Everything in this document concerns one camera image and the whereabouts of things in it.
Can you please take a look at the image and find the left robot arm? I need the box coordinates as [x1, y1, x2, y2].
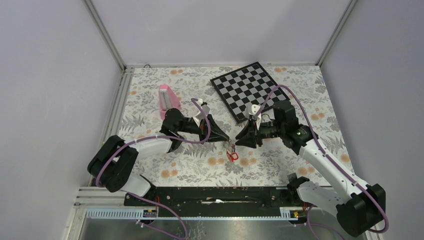
[87, 108, 230, 206]

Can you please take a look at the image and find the floral table mat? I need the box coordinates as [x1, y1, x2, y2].
[118, 66, 352, 187]

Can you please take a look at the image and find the black grey checkerboard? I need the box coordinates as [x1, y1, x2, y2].
[210, 62, 288, 124]

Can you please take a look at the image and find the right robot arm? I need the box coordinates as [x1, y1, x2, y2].
[235, 100, 387, 237]

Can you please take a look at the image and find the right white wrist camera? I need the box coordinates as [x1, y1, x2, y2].
[247, 104, 262, 130]

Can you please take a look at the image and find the red tag key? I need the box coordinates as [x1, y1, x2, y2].
[226, 151, 239, 162]

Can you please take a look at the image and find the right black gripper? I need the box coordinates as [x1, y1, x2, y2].
[235, 117, 285, 149]

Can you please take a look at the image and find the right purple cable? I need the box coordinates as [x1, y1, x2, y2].
[254, 84, 390, 240]

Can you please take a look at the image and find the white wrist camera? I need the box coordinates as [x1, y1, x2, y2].
[247, 104, 262, 130]
[192, 102, 210, 127]

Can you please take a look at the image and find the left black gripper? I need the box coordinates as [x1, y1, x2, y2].
[176, 114, 230, 145]

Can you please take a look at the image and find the pink plastic box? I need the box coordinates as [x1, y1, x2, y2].
[158, 84, 182, 120]

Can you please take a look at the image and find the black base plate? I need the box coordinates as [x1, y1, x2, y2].
[124, 186, 311, 219]

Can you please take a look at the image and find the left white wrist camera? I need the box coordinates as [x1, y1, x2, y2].
[192, 102, 210, 127]

